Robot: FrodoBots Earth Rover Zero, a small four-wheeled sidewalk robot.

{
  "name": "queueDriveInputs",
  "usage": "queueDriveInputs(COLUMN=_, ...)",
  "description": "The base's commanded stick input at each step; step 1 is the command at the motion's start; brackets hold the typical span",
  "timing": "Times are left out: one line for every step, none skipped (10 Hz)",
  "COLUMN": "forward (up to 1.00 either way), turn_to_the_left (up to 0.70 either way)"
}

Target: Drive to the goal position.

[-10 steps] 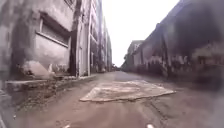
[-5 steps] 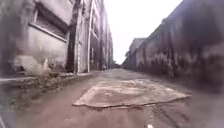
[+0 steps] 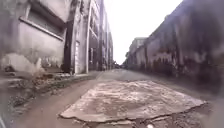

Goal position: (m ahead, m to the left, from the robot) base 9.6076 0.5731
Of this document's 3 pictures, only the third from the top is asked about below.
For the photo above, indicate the brown dirt road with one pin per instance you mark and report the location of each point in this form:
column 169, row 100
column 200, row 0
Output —
column 110, row 75

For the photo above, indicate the pale distant building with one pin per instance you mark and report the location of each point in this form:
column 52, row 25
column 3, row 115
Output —
column 136, row 43

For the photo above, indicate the broken concrete slab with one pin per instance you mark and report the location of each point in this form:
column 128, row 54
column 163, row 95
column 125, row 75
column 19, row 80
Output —
column 126, row 100

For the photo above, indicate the weathered grey concrete building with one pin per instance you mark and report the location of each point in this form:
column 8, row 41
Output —
column 50, row 33

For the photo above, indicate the robot's own part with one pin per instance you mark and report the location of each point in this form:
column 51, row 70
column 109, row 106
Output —
column 150, row 126

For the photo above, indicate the rubble strip beside road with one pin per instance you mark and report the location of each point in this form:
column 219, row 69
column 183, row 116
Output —
column 26, row 86

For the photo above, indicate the long stained dark wall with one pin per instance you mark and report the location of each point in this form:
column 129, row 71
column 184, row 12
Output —
column 186, row 46

